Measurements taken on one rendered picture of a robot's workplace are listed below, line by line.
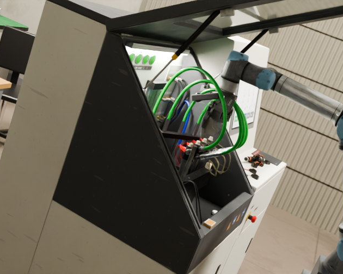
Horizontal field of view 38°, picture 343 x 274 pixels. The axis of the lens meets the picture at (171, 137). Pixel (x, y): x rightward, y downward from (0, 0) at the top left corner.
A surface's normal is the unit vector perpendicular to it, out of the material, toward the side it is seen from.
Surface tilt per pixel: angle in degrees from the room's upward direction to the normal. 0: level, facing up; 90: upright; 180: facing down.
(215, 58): 90
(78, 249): 90
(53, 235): 90
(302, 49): 90
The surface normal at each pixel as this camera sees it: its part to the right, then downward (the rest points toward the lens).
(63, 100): -0.40, 0.11
